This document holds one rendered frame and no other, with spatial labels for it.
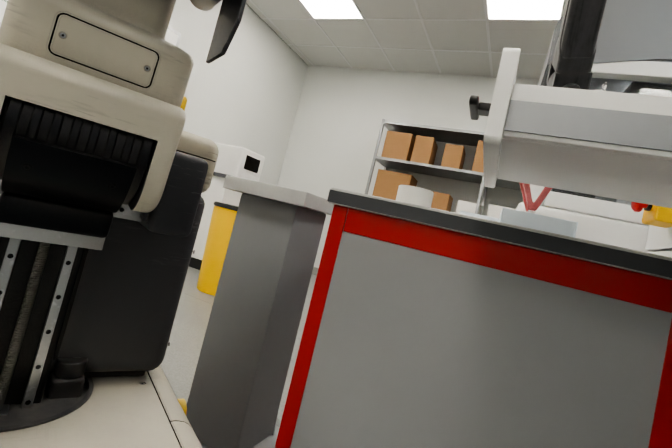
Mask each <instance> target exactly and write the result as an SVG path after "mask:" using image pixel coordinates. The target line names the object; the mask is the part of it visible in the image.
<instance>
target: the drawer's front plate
mask: <svg viewBox="0 0 672 448"><path fill-rule="evenodd" d="M520 51H521V49H520V48H504V49H503V52H502V57H501V61H500V66H499V71H498V75H497V80H496V84H495V89H494V93H493V98H492V102H491V107H490V111H489V116H488V120H487V125H486V129H485V134H484V139H483V164H484V187H490V188H495V184H496V180H497V174H498V167H499V159H500V152H501V145H502V138H503V132H504V127H505V123H506V118H507V113H508V109H509V104H510V100H511V95H512V91H513V86H514V84H515V81H516V75H517V69H518V63H519V57H520Z"/></svg>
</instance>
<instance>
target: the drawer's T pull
mask: <svg viewBox="0 0 672 448"><path fill-rule="evenodd" d="M490 107H491V103H484V102H480V103H479V96H476V95H471V96H470V99H469V108H470V118H471V119H472V120H478V119H479V115H480V116H489V111H490Z"/></svg>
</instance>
